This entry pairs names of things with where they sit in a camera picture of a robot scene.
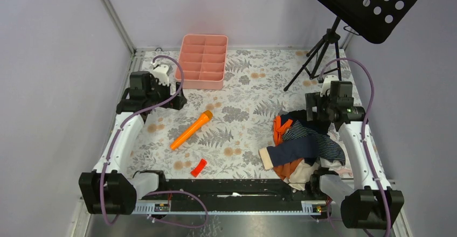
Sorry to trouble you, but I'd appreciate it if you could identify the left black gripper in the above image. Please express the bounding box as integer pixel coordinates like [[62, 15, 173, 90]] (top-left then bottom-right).
[[146, 76, 186, 110]]

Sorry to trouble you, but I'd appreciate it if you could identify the orange toy microphone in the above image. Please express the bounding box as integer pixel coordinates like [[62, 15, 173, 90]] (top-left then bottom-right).
[[170, 110, 213, 150]]

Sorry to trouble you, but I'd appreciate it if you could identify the navy underwear beige waistband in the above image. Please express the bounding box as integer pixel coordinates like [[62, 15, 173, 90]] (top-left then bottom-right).
[[259, 136, 319, 170]]

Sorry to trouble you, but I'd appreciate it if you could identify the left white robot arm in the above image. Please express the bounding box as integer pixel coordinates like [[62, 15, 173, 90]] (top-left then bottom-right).
[[79, 71, 186, 215]]

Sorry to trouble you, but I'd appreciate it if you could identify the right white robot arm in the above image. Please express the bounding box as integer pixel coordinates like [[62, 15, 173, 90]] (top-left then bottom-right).
[[306, 76, 404, 235]]

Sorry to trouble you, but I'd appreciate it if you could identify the black garment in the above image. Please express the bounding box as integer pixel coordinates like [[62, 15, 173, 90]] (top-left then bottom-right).
[[278, 110, 330, 135]]

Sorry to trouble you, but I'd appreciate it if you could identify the floral table mat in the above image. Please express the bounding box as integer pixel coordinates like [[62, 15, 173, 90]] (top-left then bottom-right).
[[121, 48, 386, 180]]

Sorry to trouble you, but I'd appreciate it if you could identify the pink divided organizer tray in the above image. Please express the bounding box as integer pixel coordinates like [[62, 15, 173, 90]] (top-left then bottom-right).
[[175, 34, 228, 90]]

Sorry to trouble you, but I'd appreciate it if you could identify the small red plastic piece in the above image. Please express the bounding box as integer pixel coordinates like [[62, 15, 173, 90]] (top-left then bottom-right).
[[190, 159, 207, 177]]

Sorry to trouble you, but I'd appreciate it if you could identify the white cream garment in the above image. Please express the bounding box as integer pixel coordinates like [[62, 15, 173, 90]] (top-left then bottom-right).
[[283, 158, 353, 191]]

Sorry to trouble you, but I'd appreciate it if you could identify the orange garment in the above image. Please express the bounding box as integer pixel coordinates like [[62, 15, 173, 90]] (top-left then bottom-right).
[[273, 115, 303, 181]]

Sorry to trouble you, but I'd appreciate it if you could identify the black music stand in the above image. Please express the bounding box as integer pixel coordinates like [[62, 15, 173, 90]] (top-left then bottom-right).
[[300, 0, 417, 79]]

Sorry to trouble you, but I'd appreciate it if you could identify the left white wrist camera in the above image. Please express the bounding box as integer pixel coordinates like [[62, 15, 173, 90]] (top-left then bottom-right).
[[151, 65, 170, 86]]

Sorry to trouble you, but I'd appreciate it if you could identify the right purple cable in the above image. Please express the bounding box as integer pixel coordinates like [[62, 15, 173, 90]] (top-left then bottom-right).
[[317, 57, 392, 237]]

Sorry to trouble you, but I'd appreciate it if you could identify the purple cable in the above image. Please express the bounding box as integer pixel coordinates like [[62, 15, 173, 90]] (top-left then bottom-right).
[[99, 55, 209, 229], [317, 57, 392, 237]]

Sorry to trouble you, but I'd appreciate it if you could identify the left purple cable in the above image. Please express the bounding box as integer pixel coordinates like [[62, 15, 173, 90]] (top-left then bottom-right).
[[99, 55, 209, 229]]

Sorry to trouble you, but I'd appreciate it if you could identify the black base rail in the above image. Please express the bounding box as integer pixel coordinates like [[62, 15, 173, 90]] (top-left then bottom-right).
[[134, 179, 327, 215]]

